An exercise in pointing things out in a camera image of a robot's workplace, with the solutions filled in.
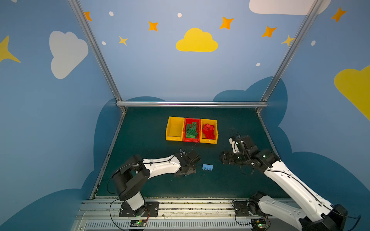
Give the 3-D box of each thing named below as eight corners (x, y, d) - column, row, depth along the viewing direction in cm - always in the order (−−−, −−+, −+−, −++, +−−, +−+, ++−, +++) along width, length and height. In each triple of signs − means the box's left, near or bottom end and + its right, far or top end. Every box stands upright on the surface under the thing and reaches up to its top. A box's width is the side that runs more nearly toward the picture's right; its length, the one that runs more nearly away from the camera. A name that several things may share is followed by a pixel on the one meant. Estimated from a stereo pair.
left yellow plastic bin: (165, 141, 102) (164, 135, 97) (169, 121, 114) (169, 116, 109) (182, 142, 102) (182, 137, 97) (184, 123, 114) (184, 117, 108)
